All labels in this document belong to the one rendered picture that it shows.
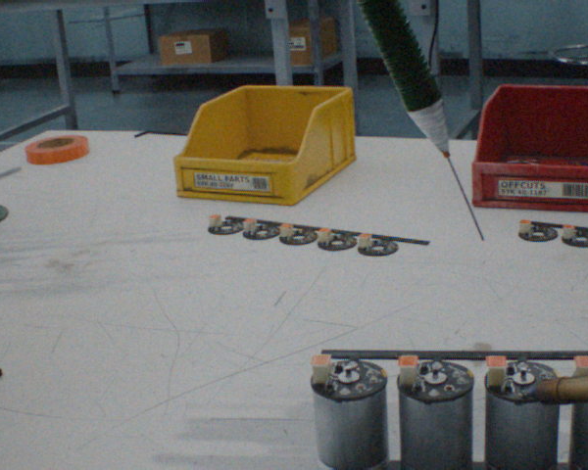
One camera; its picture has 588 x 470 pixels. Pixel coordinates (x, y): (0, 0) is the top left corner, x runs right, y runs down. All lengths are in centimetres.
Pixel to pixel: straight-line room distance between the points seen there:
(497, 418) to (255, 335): 21
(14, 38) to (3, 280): 557
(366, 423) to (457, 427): 3
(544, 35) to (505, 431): 454
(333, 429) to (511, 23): 456
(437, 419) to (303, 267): 28
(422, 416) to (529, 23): 454
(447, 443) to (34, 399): 22
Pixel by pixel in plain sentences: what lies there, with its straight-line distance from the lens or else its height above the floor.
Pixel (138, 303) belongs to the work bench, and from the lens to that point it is 54.
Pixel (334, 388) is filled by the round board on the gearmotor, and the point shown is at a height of 81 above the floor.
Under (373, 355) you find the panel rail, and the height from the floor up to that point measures 81.
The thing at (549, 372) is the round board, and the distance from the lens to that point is 31.
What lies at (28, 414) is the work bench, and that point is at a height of 75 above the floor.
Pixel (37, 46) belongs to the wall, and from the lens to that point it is 605.
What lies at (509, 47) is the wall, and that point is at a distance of 485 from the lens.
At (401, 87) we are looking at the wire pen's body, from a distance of 26.
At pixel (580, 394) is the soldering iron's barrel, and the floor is 82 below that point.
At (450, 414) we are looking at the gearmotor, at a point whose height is 81.
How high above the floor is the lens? 96
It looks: 20 degrees down
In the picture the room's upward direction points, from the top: 5 degrees counter-clockwise
